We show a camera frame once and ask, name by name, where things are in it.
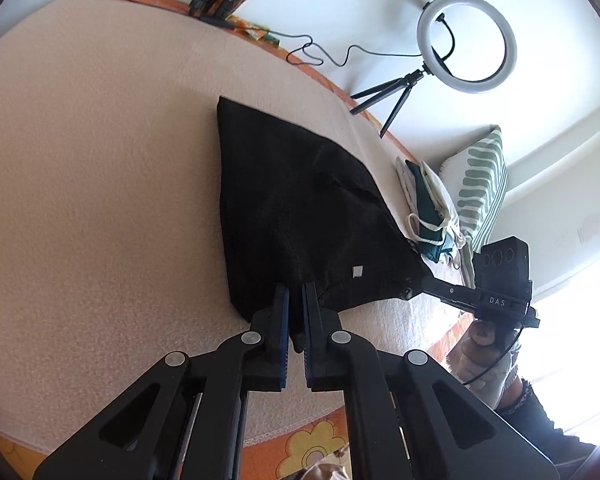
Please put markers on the black t-shirt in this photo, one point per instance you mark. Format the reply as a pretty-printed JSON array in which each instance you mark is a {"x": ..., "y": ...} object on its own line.
[{"x": 290, "y": 200}]

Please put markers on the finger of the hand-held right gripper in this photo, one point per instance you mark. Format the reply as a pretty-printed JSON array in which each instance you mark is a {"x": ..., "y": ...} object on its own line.
[{"x": 450, "y": 291}]

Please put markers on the person's right forearm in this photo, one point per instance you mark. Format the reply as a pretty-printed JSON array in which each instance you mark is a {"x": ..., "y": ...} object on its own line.
[{"x": 545, "y": 425}]

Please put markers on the green striped pillow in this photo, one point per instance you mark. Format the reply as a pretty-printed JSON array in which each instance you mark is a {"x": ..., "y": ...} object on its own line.
[{"x": 485, "y": 185}]

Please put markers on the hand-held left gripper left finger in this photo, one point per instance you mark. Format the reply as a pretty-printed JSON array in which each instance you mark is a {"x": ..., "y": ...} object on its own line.
[{"x": 282, "y": 320}]

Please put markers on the light blue garment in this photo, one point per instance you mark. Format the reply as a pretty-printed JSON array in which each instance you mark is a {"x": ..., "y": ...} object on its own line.
[{"x": 447, "y": 246}]

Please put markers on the dark green garment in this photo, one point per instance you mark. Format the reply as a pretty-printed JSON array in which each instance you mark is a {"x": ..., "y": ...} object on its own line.
[{"x": 427, "y": 200}]

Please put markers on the small green packet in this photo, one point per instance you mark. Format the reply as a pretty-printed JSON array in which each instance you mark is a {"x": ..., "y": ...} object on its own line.
[{"x": 262, "y": 36}]

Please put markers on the person's right hand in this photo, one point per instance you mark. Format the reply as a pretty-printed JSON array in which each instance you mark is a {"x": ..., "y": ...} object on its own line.
[{"x": 482, "y": 335}]

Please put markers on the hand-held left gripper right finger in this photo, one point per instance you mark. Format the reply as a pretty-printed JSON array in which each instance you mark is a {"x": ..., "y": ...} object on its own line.
[{"x": 310, "y": 320}]

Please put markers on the small black tripod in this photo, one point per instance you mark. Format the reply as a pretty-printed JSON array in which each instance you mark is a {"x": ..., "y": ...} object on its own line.
[{"x": 405, "y": 85}]

